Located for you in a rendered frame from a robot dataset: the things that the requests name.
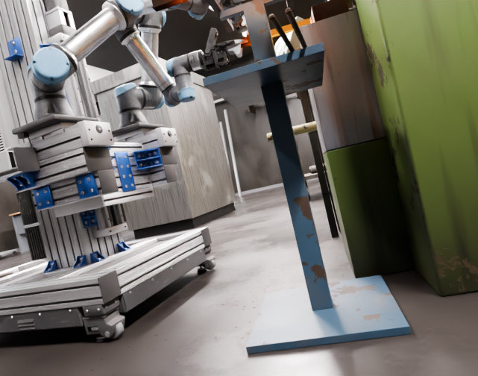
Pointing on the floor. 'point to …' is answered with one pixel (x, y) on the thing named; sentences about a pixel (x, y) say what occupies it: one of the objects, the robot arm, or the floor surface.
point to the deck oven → (206, 104)
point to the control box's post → (319, 166)
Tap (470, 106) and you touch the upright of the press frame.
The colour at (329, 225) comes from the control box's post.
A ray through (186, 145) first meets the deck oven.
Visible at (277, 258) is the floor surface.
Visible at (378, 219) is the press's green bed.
